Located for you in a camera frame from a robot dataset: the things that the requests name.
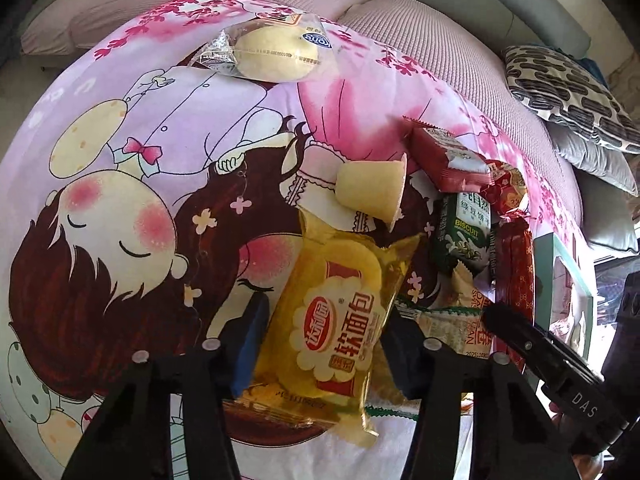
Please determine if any teal cardboard box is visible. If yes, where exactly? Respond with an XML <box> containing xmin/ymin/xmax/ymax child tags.
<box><xmin>530</xmin><ymin>232</ymin><xmax>598</xmax><ymax>396</ymax></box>

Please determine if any pink sofa cover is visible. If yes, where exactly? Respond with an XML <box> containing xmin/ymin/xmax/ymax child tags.
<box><xmin>20</xmin><ymin>0</ymin><xmax>586</xmax><ymax>201</ymax></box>

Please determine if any black and white patterned pillow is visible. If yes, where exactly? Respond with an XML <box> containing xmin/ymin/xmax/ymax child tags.
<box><xmin>502</xmin><ymin>45</ymin><xmax>640</xmax><ymax>153</ymax></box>

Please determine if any pink printed blanket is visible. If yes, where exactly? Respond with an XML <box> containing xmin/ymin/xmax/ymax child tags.
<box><xmin>0</xmin><ymin>0</ymin><xmax>596</xmax><ymax>480</ymax></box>

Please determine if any yellow bread packet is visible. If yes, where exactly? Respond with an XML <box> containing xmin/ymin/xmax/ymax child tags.
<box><xmin>235</xmin><ymin>207</ymin><xmax>421</xmax><ymax>453</ymax></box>

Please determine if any blue cloth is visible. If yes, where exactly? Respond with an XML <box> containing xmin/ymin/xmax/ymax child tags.
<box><xmin>575</xmin><ymin>57</ymin><xmax>608</xmax><ymax>83</ymax></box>

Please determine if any green biscuit packet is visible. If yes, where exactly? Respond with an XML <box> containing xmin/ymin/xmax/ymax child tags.
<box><xmin>432</xmin><ymin>191</ymin><xmax>498</xmax><ymax>278</ymax></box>

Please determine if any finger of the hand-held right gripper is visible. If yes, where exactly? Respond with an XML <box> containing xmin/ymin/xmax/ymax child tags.
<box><xmin>482</xmin><ymin>302</ymin><xmax>603</xmax><ymax>386</ymax></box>

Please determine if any red peanut bag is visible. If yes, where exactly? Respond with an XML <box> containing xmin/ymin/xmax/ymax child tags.
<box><xmin>480</xmin><ymin>157</ymin><xmax>531</xmax><ymax>221</ymax></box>

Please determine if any beige green-edged cracker packet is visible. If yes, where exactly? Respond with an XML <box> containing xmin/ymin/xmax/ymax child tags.
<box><xmin>365</xmin><ymin>265</ymin><xmax>496</xmax><ymax>418</ymax></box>

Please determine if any yellow jelly cup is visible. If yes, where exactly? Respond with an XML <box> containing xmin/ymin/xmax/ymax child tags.
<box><xmin>336</xmin><ymin>152</ymin><xmax>408</xmax><ymax>233</ymax></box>

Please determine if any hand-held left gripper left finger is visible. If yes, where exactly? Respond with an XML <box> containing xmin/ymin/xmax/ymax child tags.
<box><xmin>60</xmin><ymin>292</ymin><xmax>273</xmax><ymax>480</ymax></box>

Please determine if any red snack packet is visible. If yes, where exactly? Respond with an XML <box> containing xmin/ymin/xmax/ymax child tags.
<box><xmin>402</xmin><ymin>116</ymin><xmax>493</xmax><ymax>193</ymax></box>

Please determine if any dark red sausage packet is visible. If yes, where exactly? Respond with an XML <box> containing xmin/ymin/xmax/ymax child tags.
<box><xmin>492</xmin><ymin>217</ymin><xmax>536</xmax><ymax>356</ymax></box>

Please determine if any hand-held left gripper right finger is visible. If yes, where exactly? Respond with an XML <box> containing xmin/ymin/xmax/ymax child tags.
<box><xmin>382</xmin><ymin>307</ymin><xmax>576</xmax><ymax>480</ymax></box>

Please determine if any round bun in clear wrapper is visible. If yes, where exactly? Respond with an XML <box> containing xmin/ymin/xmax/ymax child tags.
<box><xmin>187</xmin><ymin>10</ymin><xmax>336</xmax><ymax>83</ymax></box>

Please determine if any grey pillow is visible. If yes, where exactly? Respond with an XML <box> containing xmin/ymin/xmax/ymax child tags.
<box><xmin>547</xmin><ymin>122</ymin><xmax>640</xmax><ymax>196</ymax></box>

